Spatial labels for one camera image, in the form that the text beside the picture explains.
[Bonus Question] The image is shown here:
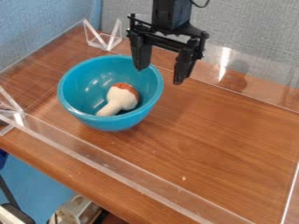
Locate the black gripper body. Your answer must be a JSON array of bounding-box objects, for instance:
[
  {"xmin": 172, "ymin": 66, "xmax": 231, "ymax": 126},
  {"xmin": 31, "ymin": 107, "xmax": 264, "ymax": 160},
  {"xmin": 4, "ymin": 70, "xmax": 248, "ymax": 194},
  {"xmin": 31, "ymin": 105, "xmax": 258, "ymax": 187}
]
[{"xmin": 127, "ymin": 13, "xmax": 210, "ymax": 60}]

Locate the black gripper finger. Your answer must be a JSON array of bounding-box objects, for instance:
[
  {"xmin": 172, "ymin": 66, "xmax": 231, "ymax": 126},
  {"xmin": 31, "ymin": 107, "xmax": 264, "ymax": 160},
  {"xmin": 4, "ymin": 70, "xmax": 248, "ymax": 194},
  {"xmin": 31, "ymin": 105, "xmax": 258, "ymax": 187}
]
[
  {"xmin": 172, "ymin": 38, "xmax": 199, "ymax": 85},
  {"xmin": 130, "ymin": 31, "xmax": 152, "ymax": 71}
]

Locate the white mushroom with brown cap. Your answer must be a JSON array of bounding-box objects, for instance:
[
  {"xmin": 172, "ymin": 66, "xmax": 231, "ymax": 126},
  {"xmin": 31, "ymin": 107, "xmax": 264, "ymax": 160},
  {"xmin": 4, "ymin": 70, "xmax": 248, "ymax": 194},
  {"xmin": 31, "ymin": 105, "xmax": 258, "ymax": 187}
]
[{"xmin": 96, "ymin": 82, "xmax": 139, "ymax": 116}]

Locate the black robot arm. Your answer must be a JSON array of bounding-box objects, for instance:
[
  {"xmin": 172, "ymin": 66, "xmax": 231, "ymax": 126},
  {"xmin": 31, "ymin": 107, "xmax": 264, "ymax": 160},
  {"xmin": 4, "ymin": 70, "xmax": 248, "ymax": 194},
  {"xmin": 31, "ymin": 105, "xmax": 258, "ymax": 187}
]
[{"xmin": 127, "ymin": 0, "xmax": 210, "ymax": 85}]

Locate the blue bowl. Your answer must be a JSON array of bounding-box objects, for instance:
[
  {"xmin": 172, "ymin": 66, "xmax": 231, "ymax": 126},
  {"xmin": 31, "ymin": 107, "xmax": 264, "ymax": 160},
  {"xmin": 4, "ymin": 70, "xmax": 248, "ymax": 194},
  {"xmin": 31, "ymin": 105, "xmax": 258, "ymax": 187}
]
[{"xmin": 57, "ymin": 55, "xmax": 164, "ymax": 131}]

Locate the white power strip under table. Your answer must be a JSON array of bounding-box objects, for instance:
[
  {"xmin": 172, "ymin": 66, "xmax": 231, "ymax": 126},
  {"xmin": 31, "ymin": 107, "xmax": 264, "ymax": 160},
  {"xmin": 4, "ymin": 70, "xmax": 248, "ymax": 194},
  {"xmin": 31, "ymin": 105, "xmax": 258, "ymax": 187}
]
[{"xmin": 47, "ymin": 194, "xmax": 103, "ymax": 224}]

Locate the black chair part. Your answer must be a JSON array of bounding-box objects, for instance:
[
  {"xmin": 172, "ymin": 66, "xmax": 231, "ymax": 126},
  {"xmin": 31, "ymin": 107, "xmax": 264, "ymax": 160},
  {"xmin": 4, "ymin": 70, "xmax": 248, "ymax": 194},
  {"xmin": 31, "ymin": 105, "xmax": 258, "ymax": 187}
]
[{"xmin": 0, "ymin": 175, "xmax": 36, "ymax": 224}]

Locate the clear acrylic corner bracket back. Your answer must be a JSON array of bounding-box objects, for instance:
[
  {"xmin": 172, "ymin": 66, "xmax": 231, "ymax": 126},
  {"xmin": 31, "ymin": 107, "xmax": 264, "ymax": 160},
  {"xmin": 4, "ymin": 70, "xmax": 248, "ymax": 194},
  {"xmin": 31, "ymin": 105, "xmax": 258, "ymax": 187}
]
[{"xmin": 83, "ymin": 18, "xmax": 123, "ymax": 51}]

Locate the clear acrylic corner bracket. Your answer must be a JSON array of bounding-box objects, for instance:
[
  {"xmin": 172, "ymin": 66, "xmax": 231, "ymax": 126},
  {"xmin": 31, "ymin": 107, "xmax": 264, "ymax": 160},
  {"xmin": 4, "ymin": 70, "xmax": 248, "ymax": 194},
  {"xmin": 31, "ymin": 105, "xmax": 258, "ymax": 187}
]
[
  {"xmin": 83, "ymin": 18, "xmax": 123, "ymax": 51},
  {"xmin": 0, "ymin": 86, "xmax": 27, "ymax": 137}
]

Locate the clear acrylic barrier wall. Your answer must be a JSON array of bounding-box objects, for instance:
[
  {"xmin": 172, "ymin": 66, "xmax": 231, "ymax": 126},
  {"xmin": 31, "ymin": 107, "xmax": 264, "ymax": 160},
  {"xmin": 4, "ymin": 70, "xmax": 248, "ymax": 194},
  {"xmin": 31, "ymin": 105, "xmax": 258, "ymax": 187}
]
[{"xmin": 0, "ymin": 27, "xmax": 299, "ymax": 224}]

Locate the clear acrylic corner bracket left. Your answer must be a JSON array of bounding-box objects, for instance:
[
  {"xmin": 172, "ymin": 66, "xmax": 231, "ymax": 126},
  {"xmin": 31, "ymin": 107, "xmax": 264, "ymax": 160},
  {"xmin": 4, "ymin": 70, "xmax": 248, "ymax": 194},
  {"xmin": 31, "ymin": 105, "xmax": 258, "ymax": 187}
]
[{"xmin": 0, "ymin": 86, "xmax": 27, "ymax": 137}]

